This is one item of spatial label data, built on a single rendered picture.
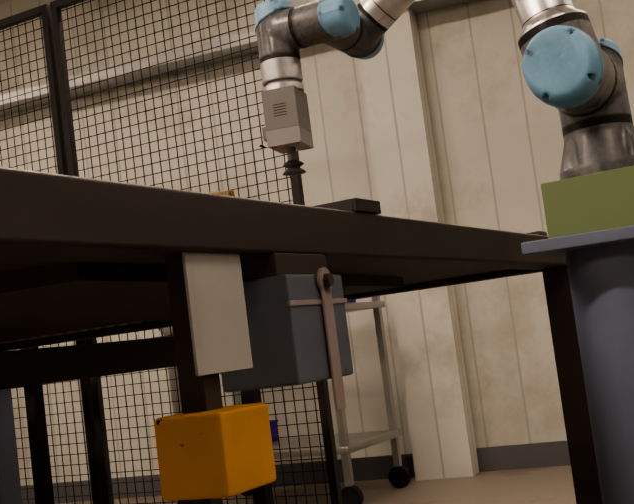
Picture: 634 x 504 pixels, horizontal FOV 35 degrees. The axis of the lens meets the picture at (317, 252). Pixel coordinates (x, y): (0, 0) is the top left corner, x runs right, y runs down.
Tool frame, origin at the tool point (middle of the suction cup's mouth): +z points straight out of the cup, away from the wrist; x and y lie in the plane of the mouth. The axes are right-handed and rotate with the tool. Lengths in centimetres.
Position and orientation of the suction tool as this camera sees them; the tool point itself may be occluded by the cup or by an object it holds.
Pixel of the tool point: (294, 173)
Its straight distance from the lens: 186.2
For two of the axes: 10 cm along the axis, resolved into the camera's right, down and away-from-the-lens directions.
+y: -2.7, -0.5, -9.6
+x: 9.5, -1.5, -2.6
